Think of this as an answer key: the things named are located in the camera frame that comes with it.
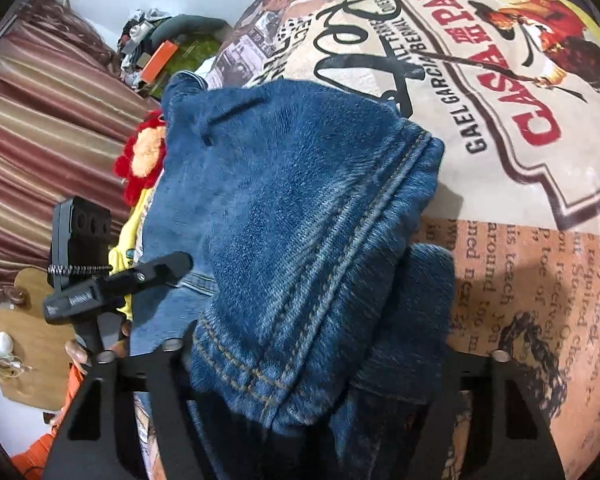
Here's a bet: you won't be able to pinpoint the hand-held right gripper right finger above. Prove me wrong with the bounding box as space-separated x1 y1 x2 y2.
410 349 566 480

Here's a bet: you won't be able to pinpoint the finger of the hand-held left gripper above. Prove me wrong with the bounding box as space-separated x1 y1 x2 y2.
105 252 194 302

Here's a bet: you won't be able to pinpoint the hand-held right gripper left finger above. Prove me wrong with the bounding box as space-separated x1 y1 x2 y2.
45 339 203 480

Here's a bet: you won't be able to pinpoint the blue denim jeans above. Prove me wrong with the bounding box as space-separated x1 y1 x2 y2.
127 72 456 480

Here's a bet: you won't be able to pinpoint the person's left hand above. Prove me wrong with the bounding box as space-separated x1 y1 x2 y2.
65 320 132 376

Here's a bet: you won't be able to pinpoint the yellow printed cloth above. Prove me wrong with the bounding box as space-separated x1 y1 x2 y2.
107 187 153 322

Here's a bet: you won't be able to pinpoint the red and orange plush flower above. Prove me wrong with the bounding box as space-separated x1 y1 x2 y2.
114 110 168 206

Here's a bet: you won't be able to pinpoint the wooden side table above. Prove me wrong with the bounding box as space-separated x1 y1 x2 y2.
0 267 83 411

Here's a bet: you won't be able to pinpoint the striped curtain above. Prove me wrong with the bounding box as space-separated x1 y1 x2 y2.
0 0 156 308

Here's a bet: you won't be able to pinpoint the white earbuds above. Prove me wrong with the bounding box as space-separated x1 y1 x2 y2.
0 332 33 376

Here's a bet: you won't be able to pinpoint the orange clothing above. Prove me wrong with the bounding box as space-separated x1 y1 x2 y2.
12 360 88 480

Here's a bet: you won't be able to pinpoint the orange box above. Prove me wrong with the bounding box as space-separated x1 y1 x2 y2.
139 41 179 84

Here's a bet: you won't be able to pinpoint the pile of small clutter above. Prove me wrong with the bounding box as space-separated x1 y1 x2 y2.
119 9 167 63

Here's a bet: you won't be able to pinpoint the printed blanket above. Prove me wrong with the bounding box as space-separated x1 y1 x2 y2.
135 0 600 480

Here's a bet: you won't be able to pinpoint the yellow bed sheet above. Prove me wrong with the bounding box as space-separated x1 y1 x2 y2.
562 0 600 68

